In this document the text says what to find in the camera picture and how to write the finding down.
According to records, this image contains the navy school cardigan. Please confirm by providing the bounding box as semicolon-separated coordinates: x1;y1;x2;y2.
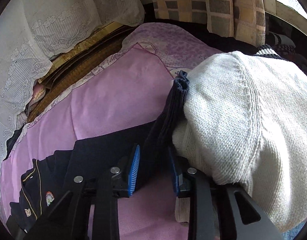
7;69;189;232

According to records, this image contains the white knit sweater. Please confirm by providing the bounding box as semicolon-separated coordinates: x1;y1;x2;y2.
172;49;307;232

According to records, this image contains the pink bed sheet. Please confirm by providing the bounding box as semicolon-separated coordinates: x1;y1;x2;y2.
0;22;224;240

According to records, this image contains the woven bamboo mat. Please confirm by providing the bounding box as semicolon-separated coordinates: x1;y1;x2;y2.
27;22;135;122

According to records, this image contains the striped folded garment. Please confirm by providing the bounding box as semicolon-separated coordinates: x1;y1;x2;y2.
254;32;296;60

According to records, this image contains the white lace cover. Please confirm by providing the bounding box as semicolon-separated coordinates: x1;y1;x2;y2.
0;0;145;160

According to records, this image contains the brick pattern curtain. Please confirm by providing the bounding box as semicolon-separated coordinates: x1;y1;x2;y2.
153;0;266;47

